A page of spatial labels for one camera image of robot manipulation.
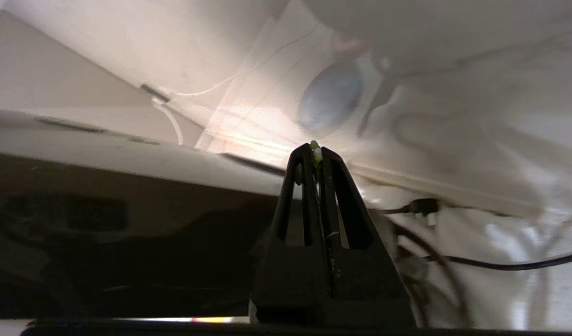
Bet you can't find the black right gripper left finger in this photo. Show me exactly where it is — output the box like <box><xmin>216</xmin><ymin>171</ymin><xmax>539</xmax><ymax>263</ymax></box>
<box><xmin>250</xmin><ymin>144</ymin><xmax>333</xmax><ymax>325</ymax></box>

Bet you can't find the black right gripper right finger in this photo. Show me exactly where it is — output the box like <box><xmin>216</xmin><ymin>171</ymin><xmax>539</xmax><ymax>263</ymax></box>
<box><xmin>320</xmin><ymin>147</ymin><xmax>415</xmax><ymax>326</ymax></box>

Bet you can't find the black rice cooker lid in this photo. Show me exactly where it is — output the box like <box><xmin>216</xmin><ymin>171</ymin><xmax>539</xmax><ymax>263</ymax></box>
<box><xmin>0</xmin><ymin>108</ymin><xmax>394</xmax><ymax>322</ymax></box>

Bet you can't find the black power cord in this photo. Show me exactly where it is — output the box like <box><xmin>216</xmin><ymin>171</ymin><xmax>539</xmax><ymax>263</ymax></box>
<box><xmin>375</xmin><ymin>198</ymin><xmax>572</xmax><ymax>272</ymax></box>

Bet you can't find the white cable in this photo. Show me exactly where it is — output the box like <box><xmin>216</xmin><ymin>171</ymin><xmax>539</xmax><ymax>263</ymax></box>
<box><xmin>152</xmin><ymin>23</ymin><xmax>324</xmax><ymax>146</ymax></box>

